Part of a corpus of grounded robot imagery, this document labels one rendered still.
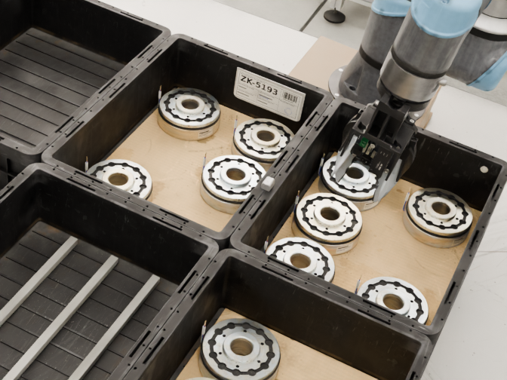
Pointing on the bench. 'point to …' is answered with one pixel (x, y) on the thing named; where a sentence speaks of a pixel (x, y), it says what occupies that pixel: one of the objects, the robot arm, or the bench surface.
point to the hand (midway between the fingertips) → (360, 182)
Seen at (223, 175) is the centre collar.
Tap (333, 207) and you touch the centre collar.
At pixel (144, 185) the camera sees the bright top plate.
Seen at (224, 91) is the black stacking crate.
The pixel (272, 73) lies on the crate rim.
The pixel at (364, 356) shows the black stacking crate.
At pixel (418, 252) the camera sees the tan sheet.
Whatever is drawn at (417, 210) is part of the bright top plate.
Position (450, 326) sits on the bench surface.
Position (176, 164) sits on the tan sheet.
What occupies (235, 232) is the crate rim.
